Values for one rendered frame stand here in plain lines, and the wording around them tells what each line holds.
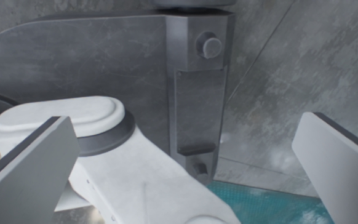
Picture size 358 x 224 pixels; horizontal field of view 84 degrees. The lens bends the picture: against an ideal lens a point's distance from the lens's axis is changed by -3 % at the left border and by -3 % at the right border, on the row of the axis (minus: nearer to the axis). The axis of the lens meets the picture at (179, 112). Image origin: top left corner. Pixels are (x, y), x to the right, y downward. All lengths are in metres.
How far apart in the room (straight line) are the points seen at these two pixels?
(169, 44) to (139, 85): 0.12
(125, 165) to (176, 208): 0.12
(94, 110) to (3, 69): 0.23
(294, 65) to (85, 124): 0.73
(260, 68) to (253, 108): 0.17
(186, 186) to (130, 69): 0.29
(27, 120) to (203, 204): 0.29
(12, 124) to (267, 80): 0.74
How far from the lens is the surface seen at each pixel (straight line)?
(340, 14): 0.93
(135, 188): 0.29
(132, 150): 0.34
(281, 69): 0.84
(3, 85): 0.54
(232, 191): 1.16
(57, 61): 0.48
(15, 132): 0.39
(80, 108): 0.38
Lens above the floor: 0.61
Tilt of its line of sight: 56 degrees down
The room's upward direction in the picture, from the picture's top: 157 degrees clockwise
